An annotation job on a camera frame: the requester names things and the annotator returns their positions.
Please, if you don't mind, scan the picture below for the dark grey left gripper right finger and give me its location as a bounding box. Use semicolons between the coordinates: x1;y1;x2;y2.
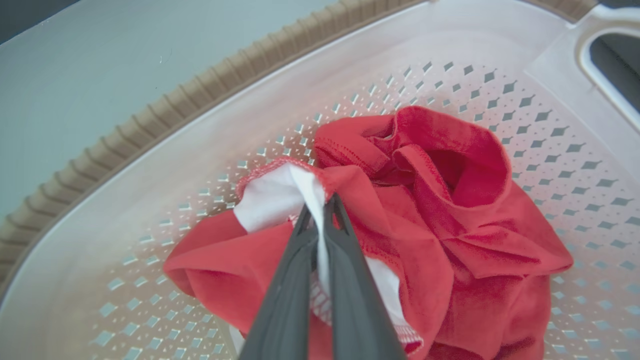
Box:
322;193;407;360

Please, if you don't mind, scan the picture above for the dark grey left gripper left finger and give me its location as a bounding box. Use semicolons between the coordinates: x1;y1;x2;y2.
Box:
238;202;320;360

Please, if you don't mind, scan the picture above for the red and white garment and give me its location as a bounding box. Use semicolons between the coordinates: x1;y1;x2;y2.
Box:
163;105;574;360

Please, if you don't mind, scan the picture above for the white perforated laundry basket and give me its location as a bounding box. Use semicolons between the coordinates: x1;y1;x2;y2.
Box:
0;0;640;360

